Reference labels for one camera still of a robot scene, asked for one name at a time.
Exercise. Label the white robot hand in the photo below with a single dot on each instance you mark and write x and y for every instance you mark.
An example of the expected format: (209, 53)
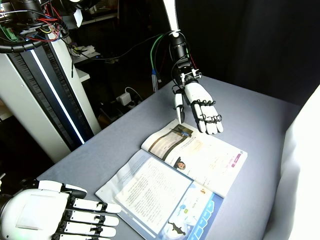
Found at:
(196, 92)
(37, 212)

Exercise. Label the open picture book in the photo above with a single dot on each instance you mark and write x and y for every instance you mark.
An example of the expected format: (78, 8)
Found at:
(200, 155)

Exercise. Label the white power adapter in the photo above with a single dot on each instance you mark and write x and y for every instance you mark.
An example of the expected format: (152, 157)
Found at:
(125, 98)

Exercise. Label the black backdrop curtain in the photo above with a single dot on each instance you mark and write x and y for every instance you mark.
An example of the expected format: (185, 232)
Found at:
(250, 37)

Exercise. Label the grey table cloth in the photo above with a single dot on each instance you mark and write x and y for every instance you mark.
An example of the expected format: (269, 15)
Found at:
(105, 150)

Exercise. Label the white robot body column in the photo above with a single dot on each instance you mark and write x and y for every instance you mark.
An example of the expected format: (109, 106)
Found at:
(15, 100)

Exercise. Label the white cloth sheet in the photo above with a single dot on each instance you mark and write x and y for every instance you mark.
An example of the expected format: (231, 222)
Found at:
(300, 175)

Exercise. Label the robot head wiring assembly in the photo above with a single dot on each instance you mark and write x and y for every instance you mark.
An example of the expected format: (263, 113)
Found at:
(27, 12)

